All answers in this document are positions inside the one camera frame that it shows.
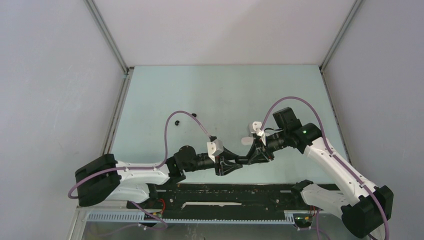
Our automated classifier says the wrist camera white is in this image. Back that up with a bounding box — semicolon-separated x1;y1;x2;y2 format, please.
206;139;224;160
247;121;267;146

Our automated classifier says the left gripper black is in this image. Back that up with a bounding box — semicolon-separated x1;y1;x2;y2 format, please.
183;145;242;176

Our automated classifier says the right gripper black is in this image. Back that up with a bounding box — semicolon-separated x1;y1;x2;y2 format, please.
246;129;289;164

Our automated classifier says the left aluminium frame post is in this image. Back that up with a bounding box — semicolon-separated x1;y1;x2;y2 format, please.
83;0;130;75

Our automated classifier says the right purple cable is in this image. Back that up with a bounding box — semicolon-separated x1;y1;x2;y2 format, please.
259;96;391;240

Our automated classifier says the black charging case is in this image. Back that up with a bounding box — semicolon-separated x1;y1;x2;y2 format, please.
234;156;249;165

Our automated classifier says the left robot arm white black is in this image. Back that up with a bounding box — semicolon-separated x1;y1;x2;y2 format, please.
74;145;243;208

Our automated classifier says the white slotted cable duct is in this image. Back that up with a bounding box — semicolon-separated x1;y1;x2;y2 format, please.
86;211;295;225

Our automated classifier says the aluminium frame post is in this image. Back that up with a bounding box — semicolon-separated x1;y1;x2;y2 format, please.
83;0;130;75
319;0;365;73

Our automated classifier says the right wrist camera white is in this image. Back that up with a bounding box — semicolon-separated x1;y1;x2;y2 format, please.
247;121;267;146

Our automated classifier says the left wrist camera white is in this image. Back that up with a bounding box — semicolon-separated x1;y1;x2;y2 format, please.
206;139;224;160

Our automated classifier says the purple cable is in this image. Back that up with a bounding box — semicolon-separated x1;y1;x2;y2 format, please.
67;110;216;200
259;96;391;240

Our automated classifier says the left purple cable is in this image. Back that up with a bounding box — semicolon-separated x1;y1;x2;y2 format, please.
67;110;216;200

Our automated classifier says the right aluminium frame post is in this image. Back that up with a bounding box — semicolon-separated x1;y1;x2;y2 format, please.
319;0;365;73

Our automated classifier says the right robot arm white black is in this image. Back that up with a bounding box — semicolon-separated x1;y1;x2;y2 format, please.
247;107;394;238

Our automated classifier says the white charging case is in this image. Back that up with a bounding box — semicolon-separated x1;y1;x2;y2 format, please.
240;136;254;146

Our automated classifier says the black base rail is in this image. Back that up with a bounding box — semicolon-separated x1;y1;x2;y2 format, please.
140;183;319;220

